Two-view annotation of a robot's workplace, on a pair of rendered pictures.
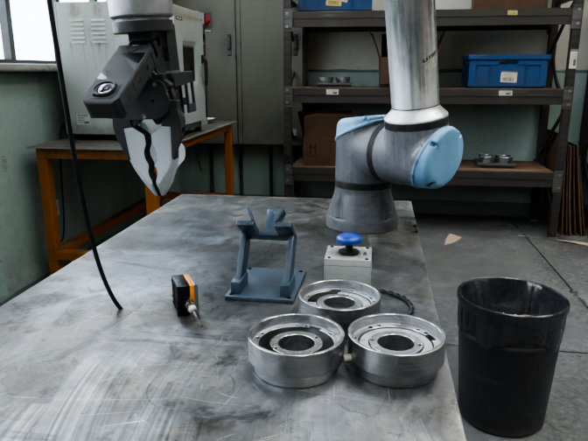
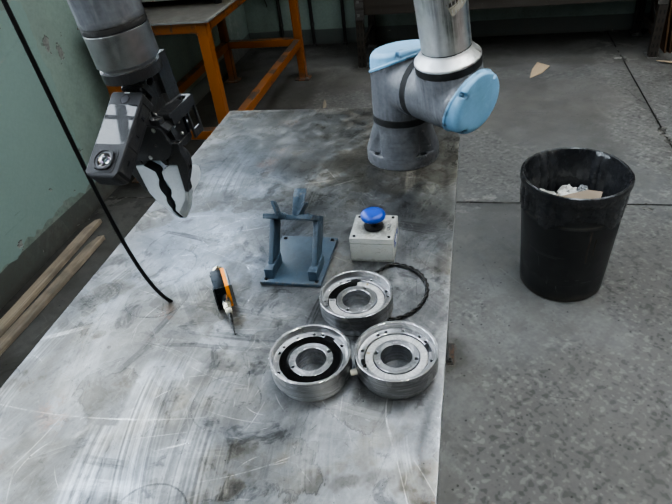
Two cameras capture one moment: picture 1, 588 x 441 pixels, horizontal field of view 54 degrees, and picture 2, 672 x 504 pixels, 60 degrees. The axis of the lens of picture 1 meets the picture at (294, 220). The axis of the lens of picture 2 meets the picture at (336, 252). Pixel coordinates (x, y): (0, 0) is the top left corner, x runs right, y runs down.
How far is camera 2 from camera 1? 0.29 m
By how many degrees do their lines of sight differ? 22
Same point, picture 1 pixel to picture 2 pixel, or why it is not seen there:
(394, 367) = (389, 389)
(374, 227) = (413, 164)
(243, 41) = not seen: outside the picture
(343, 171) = (378, 108)
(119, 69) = (115, 130)
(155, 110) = (159, 153)
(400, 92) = (427, 38)
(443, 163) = (475, 109)
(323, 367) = (330, 388)
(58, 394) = (123, 413)
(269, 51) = not seen: outside the picture
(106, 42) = not seen: outside the picture
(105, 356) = (158, 366)
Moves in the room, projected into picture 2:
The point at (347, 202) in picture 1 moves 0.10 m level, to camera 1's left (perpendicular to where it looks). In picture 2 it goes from (385, 140) to (335, 143)
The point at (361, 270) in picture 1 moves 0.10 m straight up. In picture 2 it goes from (384, 247) to (381, 193)
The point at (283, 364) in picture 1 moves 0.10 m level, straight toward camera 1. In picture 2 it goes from (296, 389) to (288, 462)
